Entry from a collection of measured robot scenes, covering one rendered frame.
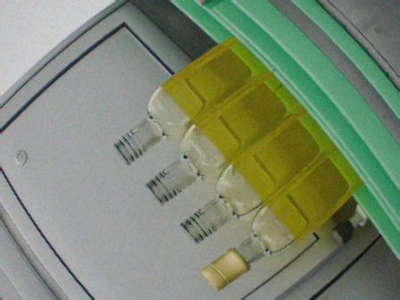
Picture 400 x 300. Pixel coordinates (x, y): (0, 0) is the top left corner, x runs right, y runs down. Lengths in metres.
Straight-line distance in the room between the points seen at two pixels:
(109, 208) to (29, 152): 0.15
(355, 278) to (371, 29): 0.38
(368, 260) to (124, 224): 0.33
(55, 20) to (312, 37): 0.49
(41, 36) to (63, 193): 0.26
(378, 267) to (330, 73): 0.34
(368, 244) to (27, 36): 0.60
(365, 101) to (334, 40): 0.08
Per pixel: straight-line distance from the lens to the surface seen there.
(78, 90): 1.28
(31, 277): 1.21
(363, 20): 0.99
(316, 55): 0.98
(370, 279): 1.20
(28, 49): 1.34
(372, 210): 1.09
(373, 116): 0.95
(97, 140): 1.24
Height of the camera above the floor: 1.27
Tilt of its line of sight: 10 degrees down
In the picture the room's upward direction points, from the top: 128 degrees counter-clockwise
